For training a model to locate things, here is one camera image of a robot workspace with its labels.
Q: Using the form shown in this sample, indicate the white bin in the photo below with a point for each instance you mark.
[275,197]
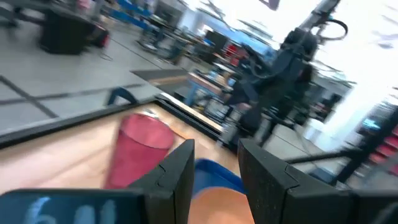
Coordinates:
[312,130]

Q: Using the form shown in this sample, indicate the blue workbench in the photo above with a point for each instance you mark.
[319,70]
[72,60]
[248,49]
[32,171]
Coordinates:
[202,87]

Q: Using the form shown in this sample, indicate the red storage bins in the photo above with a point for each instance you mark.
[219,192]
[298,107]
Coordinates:
[385,149]

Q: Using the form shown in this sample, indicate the blue curved object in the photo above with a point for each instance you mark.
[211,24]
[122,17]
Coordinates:
[121,95]

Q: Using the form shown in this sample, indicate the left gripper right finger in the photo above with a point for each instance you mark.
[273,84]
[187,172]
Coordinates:
[273,193]

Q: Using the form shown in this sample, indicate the pink faceted plastic cup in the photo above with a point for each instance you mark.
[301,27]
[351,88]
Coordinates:
[136,149]

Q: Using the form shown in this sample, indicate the dark floor mat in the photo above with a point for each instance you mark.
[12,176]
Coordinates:
[161,76]

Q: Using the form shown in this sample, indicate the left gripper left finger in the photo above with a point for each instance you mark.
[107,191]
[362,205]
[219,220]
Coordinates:
[174,186]

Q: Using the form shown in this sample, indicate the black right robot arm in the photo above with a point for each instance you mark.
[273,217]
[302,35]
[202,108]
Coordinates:
[289,68]

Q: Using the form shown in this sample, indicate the orange plate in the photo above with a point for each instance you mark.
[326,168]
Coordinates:
[220,207]

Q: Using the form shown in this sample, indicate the black stand bar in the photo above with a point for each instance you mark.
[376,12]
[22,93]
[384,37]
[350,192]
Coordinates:
[357,155]

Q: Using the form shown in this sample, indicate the black cabinet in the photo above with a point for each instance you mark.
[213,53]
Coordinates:
[65,31]

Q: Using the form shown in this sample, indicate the blue plastic tray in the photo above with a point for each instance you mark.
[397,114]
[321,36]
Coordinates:
[214,177]

